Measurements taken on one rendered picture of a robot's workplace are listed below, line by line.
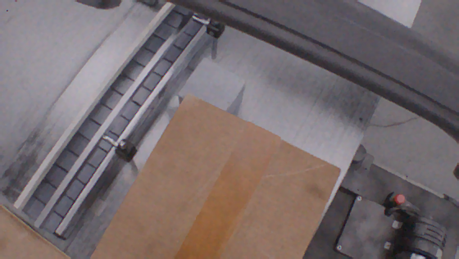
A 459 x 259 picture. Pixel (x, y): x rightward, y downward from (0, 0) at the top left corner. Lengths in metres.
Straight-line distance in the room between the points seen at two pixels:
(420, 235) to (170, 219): 1.02
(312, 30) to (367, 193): 1.35
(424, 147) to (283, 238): 1.52
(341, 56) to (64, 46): 0.86
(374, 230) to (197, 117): 1.05
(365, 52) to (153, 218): 0.38
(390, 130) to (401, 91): 1.71
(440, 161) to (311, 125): 1.19
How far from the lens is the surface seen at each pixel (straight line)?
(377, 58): 0.26
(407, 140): 2.00
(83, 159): 0.77
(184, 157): 0.58
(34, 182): 0.84
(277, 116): 0.93
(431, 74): 0.27
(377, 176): 1.61
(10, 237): 0.93
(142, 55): 0.93
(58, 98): 0.99
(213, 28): 0.86
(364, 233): 1.53
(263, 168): 0.58
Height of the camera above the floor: 1.67
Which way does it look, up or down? 68 degrees down
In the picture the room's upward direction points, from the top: 10 degrees clockwise
